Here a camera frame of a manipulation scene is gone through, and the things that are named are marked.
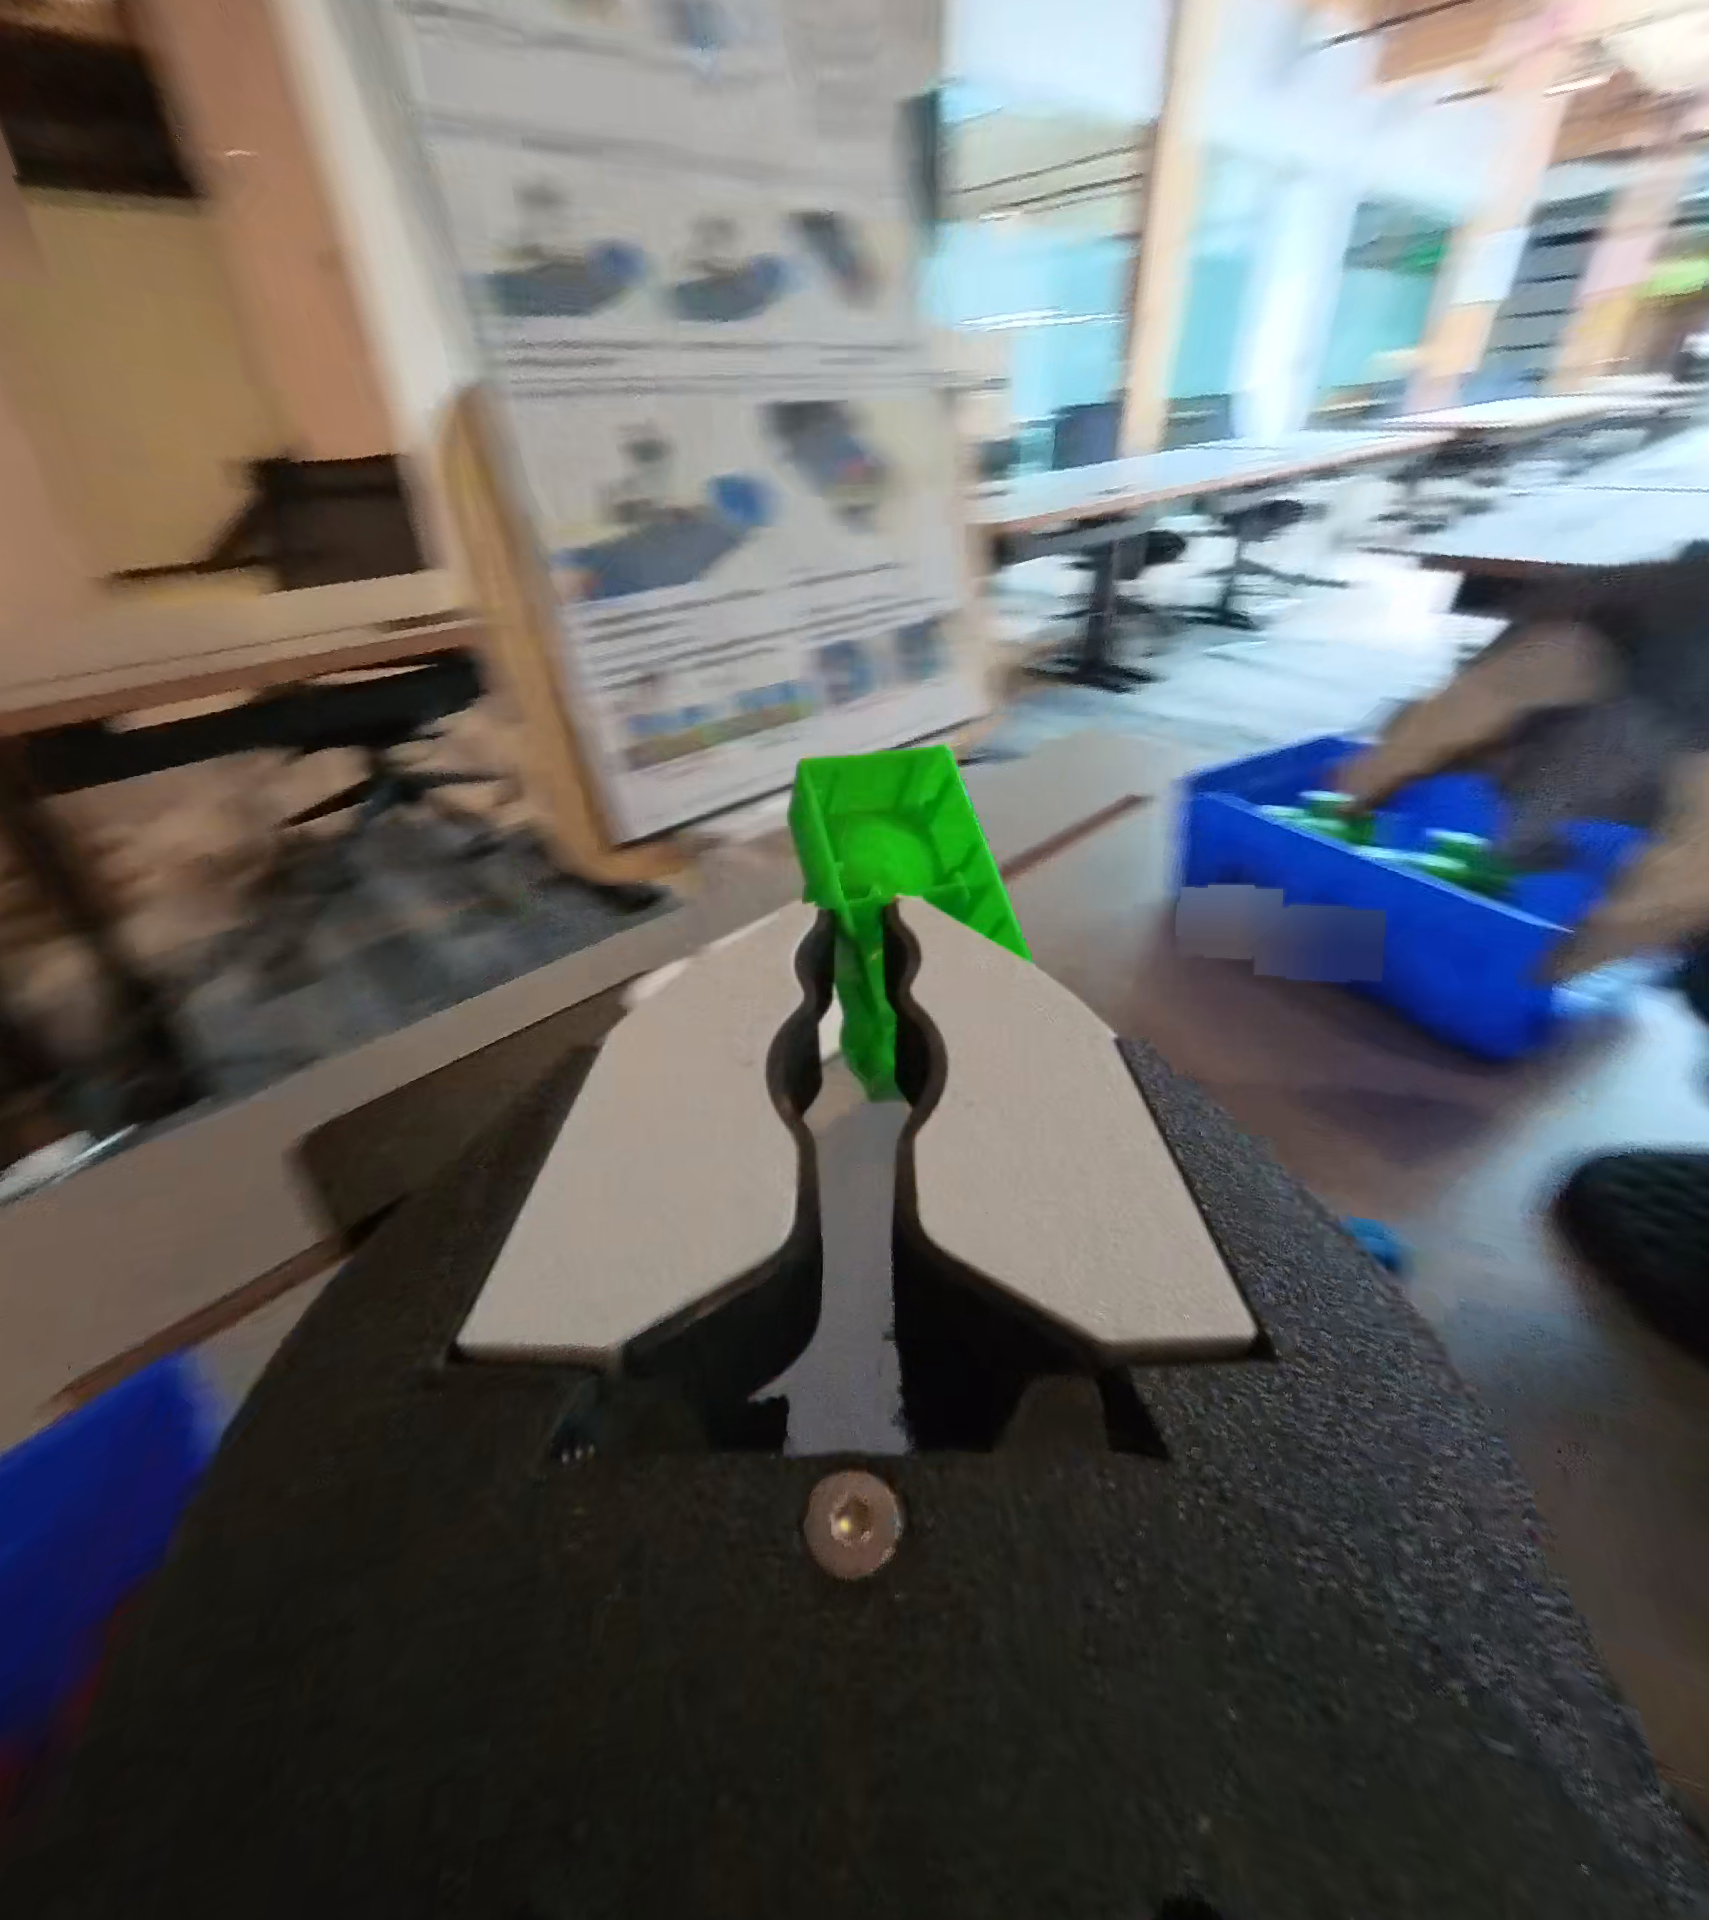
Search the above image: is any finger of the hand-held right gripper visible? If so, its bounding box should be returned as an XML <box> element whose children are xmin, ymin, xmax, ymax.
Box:
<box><xmin>1545</xmin><ymin>744</ymin><xmax>1709</xmax><ymax>982</ymax></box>
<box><xmin>1336</xmin><ymin>612</ymin><xmax>1623</xmax><ymax>816</ymax></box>

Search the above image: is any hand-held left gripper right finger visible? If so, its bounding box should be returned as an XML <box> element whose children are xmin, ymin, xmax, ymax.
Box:
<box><xmin>880</xmin><ymin>900</ymin><xmax>1266</xmax><ymax>1360</ymax></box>

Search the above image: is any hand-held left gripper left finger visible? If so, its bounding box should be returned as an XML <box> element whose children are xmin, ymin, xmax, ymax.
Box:
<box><xmin>459</xmin><ymin>912</ymin><xmax>827</xmax><ymax>1371</ymax></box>

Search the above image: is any blue bin with white label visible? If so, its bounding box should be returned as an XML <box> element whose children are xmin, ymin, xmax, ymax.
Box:
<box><xmin>1176</xmin><ymin>737</ymin><xmax>1656</xmax><ymax>1059</ymax></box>

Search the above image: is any green two-stud mega block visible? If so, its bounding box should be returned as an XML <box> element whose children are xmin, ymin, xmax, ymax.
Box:
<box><xmin>789</xmin><ymin>744</ymin><xmax>1039</xmax><ymax>1102</ymax></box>

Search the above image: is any blue plastic storage bin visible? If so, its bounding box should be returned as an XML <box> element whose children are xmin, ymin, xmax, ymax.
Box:
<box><xmin>0</xmin><ymin>1350</ymin><xmax>227</xmax><ymax>1803</ymax></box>

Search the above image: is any wooden background desk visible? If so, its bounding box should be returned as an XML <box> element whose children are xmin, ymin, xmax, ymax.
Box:
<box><xmin>975</xmin><ymin>422</ymin><xmax>1464</xmax><ymax>699</ymax></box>

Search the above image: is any black honeycomb rubber pad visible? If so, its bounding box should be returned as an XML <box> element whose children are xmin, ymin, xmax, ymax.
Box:
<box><xmin>1555</xmin><ymin>1149</ymin><xmax>1709</xmax><ymax>1389</ymax></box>

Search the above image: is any black desk leg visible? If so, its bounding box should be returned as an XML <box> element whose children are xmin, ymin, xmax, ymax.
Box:
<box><xmin>0</xmin><ymin>648</ymin><xmax>496</xmax><ymax>900</ymax></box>

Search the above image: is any printed instruction sheet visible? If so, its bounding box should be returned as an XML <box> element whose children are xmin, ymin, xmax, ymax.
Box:
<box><xmin>390</xmin><ymin>0</ymin><xmax>993</xmax><ymax>848</ymax></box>

